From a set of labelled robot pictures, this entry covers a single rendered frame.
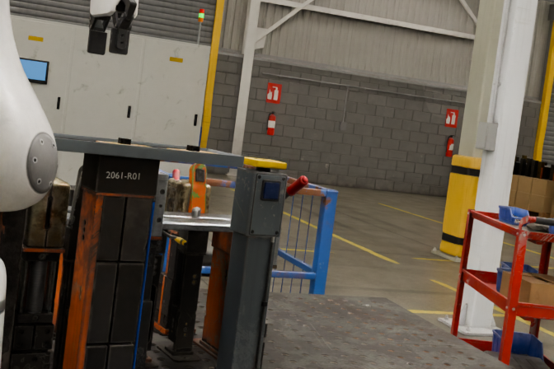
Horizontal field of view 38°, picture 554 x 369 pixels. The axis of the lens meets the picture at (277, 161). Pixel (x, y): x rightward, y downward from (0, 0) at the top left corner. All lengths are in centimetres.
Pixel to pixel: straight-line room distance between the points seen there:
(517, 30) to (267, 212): 424
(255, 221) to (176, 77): 824
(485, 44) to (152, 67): 378
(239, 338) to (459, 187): 731
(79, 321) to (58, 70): 814
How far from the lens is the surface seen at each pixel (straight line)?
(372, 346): 206
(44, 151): 95
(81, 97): 940
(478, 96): 865
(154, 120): 953
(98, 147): 121
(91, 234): 126
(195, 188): 186
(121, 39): 135
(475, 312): 554
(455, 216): 867
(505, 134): 545
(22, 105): 95
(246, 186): 138
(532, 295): 363
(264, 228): 138
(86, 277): 128
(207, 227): 164
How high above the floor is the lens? 123
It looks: 3 degrees down
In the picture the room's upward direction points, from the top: 7 degrees clockwise
